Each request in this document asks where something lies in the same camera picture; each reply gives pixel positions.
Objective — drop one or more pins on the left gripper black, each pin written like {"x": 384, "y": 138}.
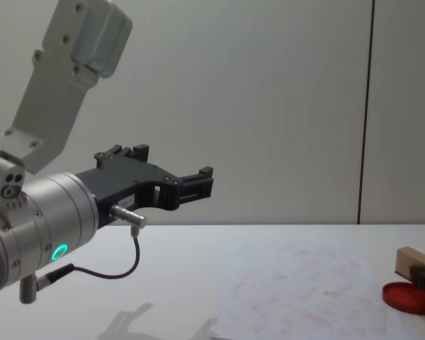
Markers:
{"x": 127, "y": 184}

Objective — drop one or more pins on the wooden stamp block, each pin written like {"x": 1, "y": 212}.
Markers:
{"x": 409, "y": 260}

